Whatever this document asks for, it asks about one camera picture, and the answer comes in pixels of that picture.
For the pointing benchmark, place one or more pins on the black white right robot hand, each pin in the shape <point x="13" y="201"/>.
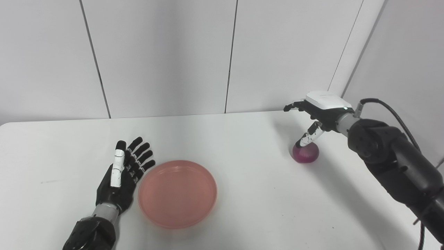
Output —
<point x="326" y="104"/>

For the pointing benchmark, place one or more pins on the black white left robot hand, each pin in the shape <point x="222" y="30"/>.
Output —
<point x="116" y="194"/>

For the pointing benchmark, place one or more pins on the purple red onion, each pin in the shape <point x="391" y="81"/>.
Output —
<point x="307" y="155"/>

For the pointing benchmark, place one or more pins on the pink round plate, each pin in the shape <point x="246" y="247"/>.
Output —
<point x="177" y="194"/>

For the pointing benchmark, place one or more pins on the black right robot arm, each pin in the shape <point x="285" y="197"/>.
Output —
<point x="395" y="159"/>

